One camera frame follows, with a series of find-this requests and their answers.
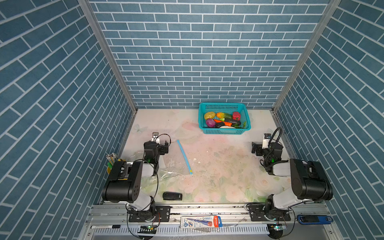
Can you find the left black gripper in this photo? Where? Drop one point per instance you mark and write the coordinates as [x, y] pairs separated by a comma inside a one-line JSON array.
[[163, 148]]

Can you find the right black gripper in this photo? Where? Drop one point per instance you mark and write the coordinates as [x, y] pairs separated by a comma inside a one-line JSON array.
[[258, 148]]

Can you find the clear zip top bag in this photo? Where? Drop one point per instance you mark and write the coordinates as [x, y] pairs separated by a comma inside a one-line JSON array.
[[164, 167]]

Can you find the purple toy onion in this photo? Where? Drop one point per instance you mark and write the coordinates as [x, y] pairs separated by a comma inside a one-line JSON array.
[[210, 123]]

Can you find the teal plastic basket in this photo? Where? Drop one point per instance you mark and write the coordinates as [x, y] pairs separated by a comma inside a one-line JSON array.
[[224, 108]]

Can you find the yellow toy potato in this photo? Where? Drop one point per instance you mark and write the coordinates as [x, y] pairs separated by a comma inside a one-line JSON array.
[[209, 115]]

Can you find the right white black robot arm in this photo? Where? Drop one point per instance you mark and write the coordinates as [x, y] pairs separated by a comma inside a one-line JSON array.
[[309, 183]]

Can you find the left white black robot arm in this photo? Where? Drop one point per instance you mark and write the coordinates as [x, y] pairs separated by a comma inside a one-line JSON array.
[[124, 185]]

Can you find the black toy eggplant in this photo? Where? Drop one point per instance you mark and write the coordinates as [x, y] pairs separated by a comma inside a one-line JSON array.
[[231, 121]]

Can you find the orange toy carrot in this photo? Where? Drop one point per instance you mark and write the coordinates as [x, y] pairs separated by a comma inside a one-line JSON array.
[[220, 123]]

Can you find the red toy pepper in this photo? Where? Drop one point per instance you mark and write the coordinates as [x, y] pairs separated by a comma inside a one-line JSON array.
[[236, 116]]

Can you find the black rectangular device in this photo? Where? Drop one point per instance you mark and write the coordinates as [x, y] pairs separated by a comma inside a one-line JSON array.
[[172, 196]]

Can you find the yellow pen cup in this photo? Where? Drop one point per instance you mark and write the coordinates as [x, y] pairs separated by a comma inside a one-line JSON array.
[[111, 159]]

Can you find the toothbrush blister package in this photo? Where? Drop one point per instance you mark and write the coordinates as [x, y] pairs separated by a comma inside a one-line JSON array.
[[200, 222]]

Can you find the blue black tool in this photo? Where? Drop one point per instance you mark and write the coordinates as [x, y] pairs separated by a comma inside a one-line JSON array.
[[314, 220]]

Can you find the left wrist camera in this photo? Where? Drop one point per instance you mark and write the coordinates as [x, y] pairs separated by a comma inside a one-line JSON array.
[[155, 137]]

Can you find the aluminium mounting rail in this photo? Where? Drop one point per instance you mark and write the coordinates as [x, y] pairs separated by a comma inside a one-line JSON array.
[[239, 222]]

